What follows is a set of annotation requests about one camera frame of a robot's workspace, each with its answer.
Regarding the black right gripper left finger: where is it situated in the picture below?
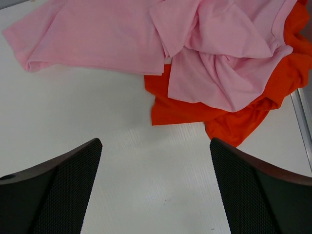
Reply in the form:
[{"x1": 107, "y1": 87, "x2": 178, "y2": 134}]
[{"x1": 0, "y1": 138, "x2": 102, "y2": 234}]

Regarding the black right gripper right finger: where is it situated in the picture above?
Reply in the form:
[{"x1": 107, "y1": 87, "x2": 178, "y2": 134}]
[{"x1": 210, "y1": 138, "x2": 312, "y2": 234}]

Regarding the pink t shirt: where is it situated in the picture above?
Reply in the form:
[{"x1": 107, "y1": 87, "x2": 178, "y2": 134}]
[{"x1": 3, "y1": 0, "x2": 295, "y2": 112}]

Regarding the orange t shirt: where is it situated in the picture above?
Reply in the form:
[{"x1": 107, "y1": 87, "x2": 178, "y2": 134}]
[{"x1": 144, "y1": 0, "x2": 312, "y2": 147}]

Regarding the aluminium frame post right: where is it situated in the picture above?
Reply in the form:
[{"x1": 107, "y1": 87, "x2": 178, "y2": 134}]
[{"x1": 291, "y1": 85, "x2": 312, "y2": 162}]

